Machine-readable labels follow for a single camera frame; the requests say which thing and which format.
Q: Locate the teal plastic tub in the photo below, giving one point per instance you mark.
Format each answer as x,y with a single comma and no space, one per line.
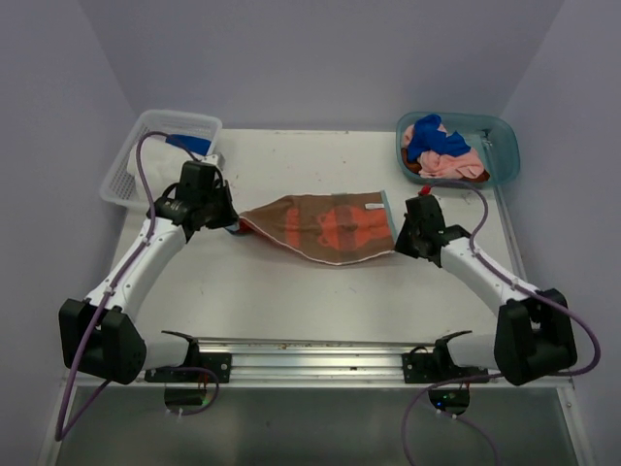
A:
493,138

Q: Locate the white plastic mesh basket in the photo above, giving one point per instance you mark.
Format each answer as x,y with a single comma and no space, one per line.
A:
118,186

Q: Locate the dark red towel in tub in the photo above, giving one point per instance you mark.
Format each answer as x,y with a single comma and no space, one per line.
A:
416,168

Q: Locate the blue rolled towel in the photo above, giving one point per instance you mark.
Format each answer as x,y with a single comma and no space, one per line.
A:
194,144

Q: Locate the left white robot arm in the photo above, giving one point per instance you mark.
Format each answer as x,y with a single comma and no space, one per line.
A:
99,334

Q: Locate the blue crumpled towel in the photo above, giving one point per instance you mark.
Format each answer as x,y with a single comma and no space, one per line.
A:
428,134

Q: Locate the aluminium mounting rail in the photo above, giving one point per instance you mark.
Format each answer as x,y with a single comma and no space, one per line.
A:
296,364

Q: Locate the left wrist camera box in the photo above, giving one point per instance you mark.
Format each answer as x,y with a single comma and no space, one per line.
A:
216,159

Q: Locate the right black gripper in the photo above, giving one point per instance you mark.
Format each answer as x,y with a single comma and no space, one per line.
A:
402,246

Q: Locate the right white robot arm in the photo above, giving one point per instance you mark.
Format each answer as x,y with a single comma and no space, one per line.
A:
533,336

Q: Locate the white rolled towel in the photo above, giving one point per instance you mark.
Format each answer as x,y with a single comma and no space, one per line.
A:
162,165

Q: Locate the orange brown patterned towel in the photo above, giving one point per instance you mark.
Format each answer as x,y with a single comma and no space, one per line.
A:
332,229

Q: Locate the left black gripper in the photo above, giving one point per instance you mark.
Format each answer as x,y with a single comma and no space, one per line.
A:
230,216

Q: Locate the pink crumpled towel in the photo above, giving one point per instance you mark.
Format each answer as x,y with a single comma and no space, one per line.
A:
436,166

